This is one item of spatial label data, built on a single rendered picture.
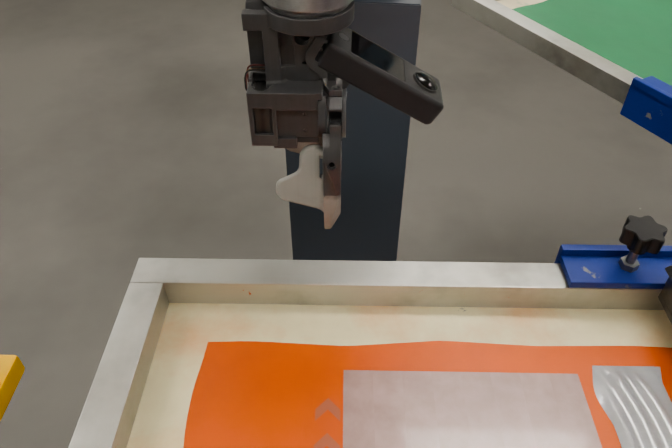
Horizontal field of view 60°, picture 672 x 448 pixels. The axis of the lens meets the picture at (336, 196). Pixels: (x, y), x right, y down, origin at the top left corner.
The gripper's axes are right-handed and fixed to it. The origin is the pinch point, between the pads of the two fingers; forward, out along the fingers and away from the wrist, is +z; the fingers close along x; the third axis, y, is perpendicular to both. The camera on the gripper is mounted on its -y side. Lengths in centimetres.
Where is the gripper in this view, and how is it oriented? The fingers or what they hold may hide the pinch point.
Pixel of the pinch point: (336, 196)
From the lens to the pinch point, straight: 58.5
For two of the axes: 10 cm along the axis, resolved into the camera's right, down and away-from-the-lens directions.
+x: -0.2, 6.5, -7.6
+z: 0.0, 7.6, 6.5
